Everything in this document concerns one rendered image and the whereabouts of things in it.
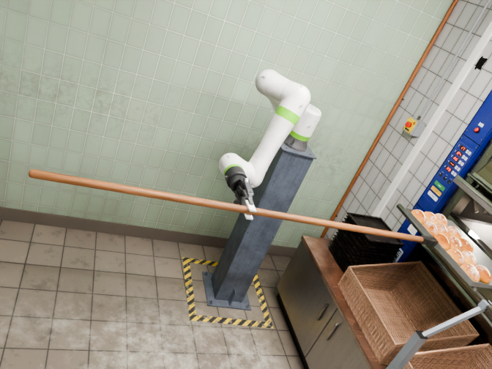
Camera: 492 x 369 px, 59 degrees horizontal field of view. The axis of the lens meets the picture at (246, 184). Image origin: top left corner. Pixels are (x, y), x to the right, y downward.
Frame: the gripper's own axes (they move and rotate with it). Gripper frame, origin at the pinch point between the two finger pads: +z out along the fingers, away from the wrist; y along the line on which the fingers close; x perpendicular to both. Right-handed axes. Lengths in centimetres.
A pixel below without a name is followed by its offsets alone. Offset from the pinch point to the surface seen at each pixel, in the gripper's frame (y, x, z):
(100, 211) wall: 103, 40, -123
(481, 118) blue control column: -52, -137, -50
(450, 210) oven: 0, -140, -33
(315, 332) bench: 91, -85, -17
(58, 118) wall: 39, 77, -124
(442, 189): -8, -137, -44
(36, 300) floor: 120, 70, -55
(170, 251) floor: 120, -13, -110
